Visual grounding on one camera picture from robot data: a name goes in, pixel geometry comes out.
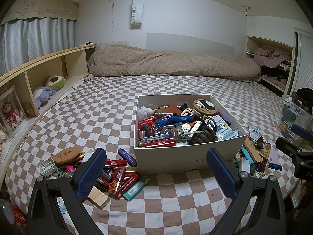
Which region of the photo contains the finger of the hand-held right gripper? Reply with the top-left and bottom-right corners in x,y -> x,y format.
291,124 -> 307,139
276,137 -> 313,159

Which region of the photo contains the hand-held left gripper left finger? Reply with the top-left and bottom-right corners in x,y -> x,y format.
26,148 -> 107,235

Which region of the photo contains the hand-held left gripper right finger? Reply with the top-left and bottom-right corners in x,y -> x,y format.
206,148 -> 286,235

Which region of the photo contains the teal lighter with white label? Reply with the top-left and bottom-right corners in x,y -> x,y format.
123,176 -> 150,201

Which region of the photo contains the white cardboard box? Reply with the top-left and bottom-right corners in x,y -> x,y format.
133,94 -> 248,175

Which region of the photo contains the clear plastic storage bin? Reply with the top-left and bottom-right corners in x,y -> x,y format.
280,95 -> 313,152

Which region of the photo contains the pile of lighters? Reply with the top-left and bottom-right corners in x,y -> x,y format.
138,114 -> 196,148
55,148 -> 151,202

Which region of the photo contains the round wooden case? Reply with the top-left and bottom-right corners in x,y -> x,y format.
53,146 -> 80,164

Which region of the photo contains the heap of lighters and trinkets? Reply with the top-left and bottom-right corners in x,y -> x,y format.
235,126 -> 284,178

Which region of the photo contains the black hair claw clip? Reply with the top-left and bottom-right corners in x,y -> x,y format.
187,124 -> 218,145

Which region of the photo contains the blue white paper packet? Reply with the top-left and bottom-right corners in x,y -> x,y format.
56,197 -> 67,213

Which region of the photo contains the white plastic holder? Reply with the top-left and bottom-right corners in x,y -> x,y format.
39,159 -> 57,177

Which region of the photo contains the face mask packet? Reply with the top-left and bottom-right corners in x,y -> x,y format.
208,116 -> 239,141

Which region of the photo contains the wooden wardrobe shelf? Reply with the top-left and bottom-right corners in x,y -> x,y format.
246,36 -> 294,96

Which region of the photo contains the roll of tape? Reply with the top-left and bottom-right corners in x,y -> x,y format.
161,126 -> 180,140

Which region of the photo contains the brown white checkered bedsheet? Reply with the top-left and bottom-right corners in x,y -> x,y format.
5,75 -> 301,235

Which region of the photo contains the round panda print tin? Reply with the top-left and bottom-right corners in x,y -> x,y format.
193,99 -> 216,115

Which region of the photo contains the white slatted door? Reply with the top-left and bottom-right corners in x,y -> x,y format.
295,28 -> 313,91

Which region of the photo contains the red paper packet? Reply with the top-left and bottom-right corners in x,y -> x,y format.
138,117 -> 155,134

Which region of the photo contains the pile of pink clothes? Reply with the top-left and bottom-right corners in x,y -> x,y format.
253,48 -> 291,84

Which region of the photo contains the white mesh ball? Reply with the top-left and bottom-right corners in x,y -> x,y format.
137,105 -> 154,119

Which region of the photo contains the brown leather wallet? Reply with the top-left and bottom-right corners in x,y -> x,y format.
156,103 -> 180,115

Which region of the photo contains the red printed bag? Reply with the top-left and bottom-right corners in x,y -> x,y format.
11,206 -> 27,230

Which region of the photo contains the small cardboard box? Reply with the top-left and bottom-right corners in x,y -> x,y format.
23,103 -> 40,117

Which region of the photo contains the purple plush toy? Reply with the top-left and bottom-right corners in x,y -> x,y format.
33,86 -> 56,107

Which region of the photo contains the avocado plush toy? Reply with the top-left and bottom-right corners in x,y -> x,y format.
46,75 -> 66,91

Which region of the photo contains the clear doll display case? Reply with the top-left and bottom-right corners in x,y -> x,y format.
0,84 -> 27,137

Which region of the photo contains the beige quilted blanket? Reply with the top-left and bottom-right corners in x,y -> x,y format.
88,41 -> 262,82

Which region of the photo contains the wooden bedside shelf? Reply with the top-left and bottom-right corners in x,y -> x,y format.
0,44 -> 96,177

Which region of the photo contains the pale blue curtain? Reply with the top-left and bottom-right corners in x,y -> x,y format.
0,18 -> 75,75

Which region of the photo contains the white hanging paper bag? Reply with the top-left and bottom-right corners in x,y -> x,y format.
131,0 -> 143,30

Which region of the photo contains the beige printed valance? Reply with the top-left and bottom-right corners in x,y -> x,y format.
0,0 -> 80,25

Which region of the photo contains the white wall cable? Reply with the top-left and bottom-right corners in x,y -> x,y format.
106,0 -> 116,43

